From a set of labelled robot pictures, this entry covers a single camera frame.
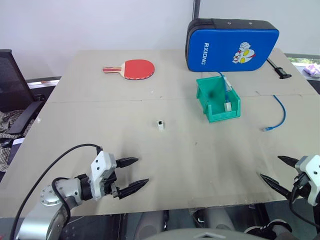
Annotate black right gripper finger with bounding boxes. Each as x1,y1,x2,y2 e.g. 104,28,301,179
277,155,300,168
259,172,294,201

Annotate black upright pole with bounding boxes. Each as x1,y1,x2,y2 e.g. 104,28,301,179
192,0,202,21

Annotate black and white sneaker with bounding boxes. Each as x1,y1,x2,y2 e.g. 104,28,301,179
244,219,293,240

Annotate blue Ethernet cable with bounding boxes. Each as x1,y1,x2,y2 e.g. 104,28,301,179
216,71,232,104
262,94,287,133

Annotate red table tennis paddle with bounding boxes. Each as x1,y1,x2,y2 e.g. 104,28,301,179
102,58,156,81

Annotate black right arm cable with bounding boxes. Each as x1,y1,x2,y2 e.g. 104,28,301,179
289,183,320,228

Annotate green plastic bin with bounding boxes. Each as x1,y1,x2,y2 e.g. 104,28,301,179
195,75,242,124

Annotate blue RXIONG kick pad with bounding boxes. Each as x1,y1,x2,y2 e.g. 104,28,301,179
184,18,281,73

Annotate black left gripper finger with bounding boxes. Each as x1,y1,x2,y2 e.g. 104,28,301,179
116,157,140,169
116,178,150,200

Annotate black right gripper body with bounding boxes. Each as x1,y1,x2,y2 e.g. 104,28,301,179
291,172,311,200

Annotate plaid cloth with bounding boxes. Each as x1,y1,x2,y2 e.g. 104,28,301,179
0,109,35,173

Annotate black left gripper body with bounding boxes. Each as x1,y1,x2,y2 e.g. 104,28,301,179
99,159,120,200

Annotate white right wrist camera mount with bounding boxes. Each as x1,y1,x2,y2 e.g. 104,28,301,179
294,154,320,207

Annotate purple patterned cloth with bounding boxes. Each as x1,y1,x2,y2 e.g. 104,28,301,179
303,63,320,77

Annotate black office chair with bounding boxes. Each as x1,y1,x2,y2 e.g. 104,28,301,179
0,49,62,136

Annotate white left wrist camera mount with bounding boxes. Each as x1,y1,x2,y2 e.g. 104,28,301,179
90,151,118,201

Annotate grey rounded leg shape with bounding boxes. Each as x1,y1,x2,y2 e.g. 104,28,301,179
193,206,237,232
133,210,166,240

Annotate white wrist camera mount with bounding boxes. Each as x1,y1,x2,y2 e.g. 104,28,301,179
90,151,118,201
294,154,320,207

